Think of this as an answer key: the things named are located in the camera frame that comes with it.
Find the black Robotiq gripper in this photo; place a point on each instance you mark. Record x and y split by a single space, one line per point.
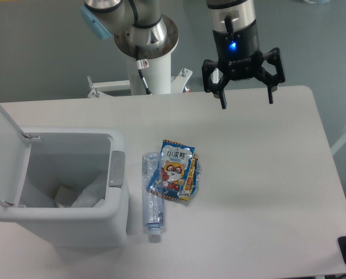
239 56

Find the colourful raccoon snack bag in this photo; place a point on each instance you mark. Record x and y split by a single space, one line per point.
175 177

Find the crushed clear plastic bottle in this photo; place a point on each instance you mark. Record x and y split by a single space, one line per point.
152 205

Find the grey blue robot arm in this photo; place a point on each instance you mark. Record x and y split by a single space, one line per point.
106 18

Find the white trash can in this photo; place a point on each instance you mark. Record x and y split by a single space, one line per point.
73 157

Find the white trash can lid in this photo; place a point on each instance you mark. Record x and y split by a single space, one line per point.
14 156

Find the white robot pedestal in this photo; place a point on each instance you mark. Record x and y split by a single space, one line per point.
148 56

